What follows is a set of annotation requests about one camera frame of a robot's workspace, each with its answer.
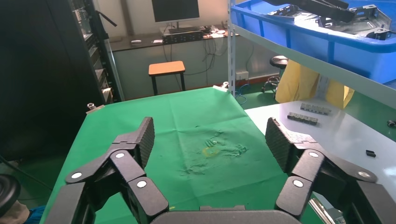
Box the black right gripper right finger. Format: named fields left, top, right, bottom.
left=265, top=117, right=396, bottom=224

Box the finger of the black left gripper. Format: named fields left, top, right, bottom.
left=268, top=0, right=356, bottom=23
left=321, top=0, right=352, bottom=9

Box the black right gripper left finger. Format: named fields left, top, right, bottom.
left=44, top=117, right=170, bottom=224

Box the silver sheet metal bracket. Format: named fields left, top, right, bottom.
left=267, top=4, right=310, bottom=20
left=321, top=4, right=393, bottom=41

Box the grey metal link strip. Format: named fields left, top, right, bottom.
left=287, top=112, right=319, bottom=126
left=299, top=103, right=332, bottom=116

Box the blue plastic bin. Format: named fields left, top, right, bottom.
left=230, top=0, right=396, bottom=84

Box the white flat board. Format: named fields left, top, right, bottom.
left=244, top=98, right=396, bottom=205

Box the black round swivel stool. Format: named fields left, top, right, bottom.
left=261, top=55, right=289, bottom=93

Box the green table cloth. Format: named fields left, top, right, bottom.
left=40, top=87, right=324, bottom=224

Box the white metal shelf board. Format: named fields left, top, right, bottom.
left=233, top=24, right=396, bottom=110

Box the yellow plastic bag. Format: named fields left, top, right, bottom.
left=275, top=59, right=355, bottom=109

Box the grey office desk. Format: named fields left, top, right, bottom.
left=110, top=26, right=239, bottom=101

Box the orange top wooden stool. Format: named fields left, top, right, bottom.
left=148, top=60, right=186, bottom=96

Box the black keyboard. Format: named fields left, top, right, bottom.
left=168, top=26, right=206, bottom=34

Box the black round robot joint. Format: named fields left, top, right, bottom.
left=0, top=174, right=21, bottom=217

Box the black electronics box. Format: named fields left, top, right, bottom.
left=162, top=30, right=204, bottom=44

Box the black computer monitor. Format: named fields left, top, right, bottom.
left=151, top=0, right=200, bottom=30

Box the white perforated shelf post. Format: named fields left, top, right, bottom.
left=227, top=0, right=237, bottom=97

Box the white wall socket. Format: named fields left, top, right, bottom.
left=235, top=70, right=250, bottom=82

